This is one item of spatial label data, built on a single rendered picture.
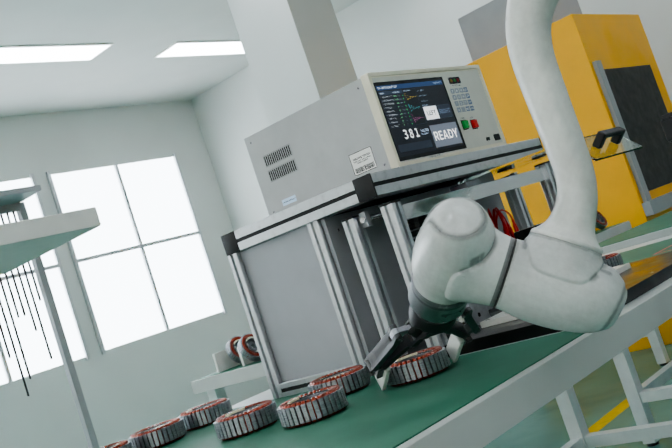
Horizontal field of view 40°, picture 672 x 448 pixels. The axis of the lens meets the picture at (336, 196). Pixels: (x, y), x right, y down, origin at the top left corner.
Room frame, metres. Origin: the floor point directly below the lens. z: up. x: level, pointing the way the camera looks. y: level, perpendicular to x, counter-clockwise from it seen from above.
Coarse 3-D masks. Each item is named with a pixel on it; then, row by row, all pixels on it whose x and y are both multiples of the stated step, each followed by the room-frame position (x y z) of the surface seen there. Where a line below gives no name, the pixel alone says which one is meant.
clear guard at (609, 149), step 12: (588, 144) 1.91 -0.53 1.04; (612, 144) 1.97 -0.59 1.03; (624, 144) 1.99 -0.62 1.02; (636, 144) 2.02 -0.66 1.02; (528, 156) 1.93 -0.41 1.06; (540, 156) 2.04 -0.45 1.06; (600, 156) 1.86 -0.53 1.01; (612, 156) 1.90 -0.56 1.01; (504, 168) 2.03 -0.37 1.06; (516, 168) 2.20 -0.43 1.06; (468, 180) 2.03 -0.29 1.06
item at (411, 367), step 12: (432, 348) 1.59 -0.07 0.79; (444, 348) 1.56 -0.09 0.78; (396, 360) 1.60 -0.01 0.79; (408, 360) 1.53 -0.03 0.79; (420, 360) 1.52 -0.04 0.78; (432, 360) 1.53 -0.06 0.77; (444, 360) 1.54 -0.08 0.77; (396, 372) 1.53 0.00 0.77; (408, 372) 1.53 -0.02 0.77; (420, 372) 1.53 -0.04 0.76; (432, 372) 1.52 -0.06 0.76; (396, 384) 1.54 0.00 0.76
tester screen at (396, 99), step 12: (396, 84) 1.90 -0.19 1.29; (408, 84) 1.93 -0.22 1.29; (420, 84) 1.97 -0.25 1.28; (432, 84) 2.00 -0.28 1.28; (384, 96) 1.86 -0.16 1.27; (396, 96) 1.89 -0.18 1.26; (408, 96) 1.92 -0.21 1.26; (420, 96) 1.96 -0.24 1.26; (432, 96) 1.99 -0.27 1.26; (444, 96) 2.02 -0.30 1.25; (384, 108) 1.85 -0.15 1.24; (396, 108) 1.88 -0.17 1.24; (408, 108) 1.91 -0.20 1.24; (420, 108) 1.94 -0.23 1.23; (396, 120) 1.87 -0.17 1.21; (408, 120) 1.90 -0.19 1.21; (420, 120) 1.93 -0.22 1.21; (432, 120) 1.97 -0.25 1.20; (444, 120) 2.00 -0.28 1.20; (396, 132) 1.86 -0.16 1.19; (420, 132) 1.92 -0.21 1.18; (396, 144) 1.85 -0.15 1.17; (456, 144) 2.01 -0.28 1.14
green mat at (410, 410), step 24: (552, 336) 1.52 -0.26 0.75; (576, 336) 1.44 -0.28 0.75; (480, 360) 1.53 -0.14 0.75; (504, 360) 1.44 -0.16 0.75; (528, 360) 1.36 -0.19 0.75; (408, 384) 1.53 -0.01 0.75; (432, 384) 1.44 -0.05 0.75; (456, 384) 1.36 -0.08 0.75; (480, 384) 1.29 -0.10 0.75; (240, 408) 2.03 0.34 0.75; (360, 408) 1.44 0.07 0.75; (384, 408) 1.37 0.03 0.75; (408, 408) 1.30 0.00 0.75; (432, 408) 1.23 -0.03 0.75; (456, 408) 1.17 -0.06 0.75; (192, 432) 1.89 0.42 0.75; (264, 432) 1.54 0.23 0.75; (288, 432) 1.45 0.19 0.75; (312, 432) 1.37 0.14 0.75; (336, 432) 1.30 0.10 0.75; (360, 432) 1.23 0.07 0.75; (384, 432) 1.18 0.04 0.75; (408, 432) 1.12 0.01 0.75
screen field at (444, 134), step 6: (432, 126) 1.96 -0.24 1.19; (438, 126) 1.98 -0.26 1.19; (444, 126) 1.99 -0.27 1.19; (450, 126) 2.01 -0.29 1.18; (456, 126) 2.03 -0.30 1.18; (432, 132) 1.95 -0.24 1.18; (438, 132) 1.97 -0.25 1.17; (444, 132) 1.99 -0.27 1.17; (450, 132) 2.00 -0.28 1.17; (456, 132) 2.02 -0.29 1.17; (438, 138) 1.96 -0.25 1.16; (444, 138) 1.98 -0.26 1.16; (450, 138) 2.00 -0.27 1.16; (456, 138) 2.02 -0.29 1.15; (438, 144) 1.96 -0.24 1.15; (444, 144) 1.98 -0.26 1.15; (450, 144) 1.99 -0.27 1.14
